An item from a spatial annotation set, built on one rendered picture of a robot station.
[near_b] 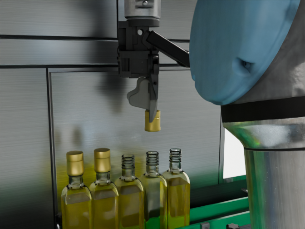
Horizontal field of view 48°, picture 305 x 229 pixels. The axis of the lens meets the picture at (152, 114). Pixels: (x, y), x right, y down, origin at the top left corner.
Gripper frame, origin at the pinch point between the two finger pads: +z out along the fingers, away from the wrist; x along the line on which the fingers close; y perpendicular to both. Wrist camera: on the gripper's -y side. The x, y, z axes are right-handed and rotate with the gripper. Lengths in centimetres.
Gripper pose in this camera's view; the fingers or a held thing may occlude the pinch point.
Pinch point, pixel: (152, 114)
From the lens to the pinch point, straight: 74.8
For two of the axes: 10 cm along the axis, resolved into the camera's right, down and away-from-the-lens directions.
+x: 1.5, 1.9, -9.7
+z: 0.0, 9.8, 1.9
